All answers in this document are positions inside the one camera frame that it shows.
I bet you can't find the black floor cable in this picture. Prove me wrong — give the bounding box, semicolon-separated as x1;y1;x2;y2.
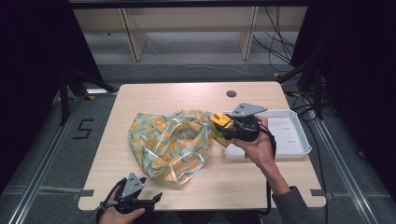
292;91;330;224

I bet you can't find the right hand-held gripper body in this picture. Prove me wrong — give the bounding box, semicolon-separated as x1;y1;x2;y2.
223;102;269;143

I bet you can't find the person's right hand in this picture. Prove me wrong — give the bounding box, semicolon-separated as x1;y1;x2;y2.
230;115;278;172

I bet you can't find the yellow block toy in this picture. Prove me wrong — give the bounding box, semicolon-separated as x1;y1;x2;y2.
210;110;233;129

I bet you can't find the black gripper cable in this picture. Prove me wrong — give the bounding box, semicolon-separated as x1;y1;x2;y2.
257;121;278;217
95;177;128;224

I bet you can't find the aluminium floor rail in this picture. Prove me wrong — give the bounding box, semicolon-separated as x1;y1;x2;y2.
8;94;87;224
306;110;380;224

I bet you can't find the black metal stand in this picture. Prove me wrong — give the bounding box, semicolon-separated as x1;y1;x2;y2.
276;59;325;121
58;66;119;125

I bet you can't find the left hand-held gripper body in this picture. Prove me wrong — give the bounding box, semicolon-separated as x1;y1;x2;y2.
106;172;157;215

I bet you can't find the person's left hand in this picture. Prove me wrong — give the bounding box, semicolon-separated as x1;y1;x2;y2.
97;186;147;224

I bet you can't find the bundle of black cables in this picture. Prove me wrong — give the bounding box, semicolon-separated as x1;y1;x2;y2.
251;6;297;73

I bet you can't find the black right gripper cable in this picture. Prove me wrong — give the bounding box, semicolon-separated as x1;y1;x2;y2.
257;121;278;217

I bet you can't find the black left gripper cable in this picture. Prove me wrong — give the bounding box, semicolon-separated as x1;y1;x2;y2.
95;177;128;224

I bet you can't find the white plastic tray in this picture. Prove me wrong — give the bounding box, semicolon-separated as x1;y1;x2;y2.
222;108;313;161

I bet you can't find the yellow floral cloth bag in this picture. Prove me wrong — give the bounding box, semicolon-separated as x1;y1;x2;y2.
127;108;233;186

